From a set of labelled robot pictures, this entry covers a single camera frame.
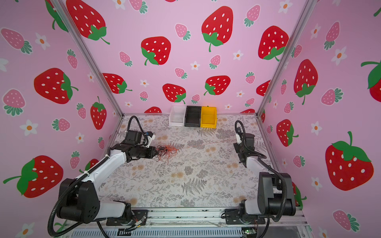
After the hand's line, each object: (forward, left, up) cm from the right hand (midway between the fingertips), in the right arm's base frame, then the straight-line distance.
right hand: (243, 139), depth 91 cm
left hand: (-15, +52, +1) cm, 54 cm away
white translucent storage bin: (+24, +49, -7) cm, 55 cm away
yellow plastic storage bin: (+26, +23, -9) cm, 36 cm away
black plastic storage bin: (+25, +37, -8) cm, 45 cm away
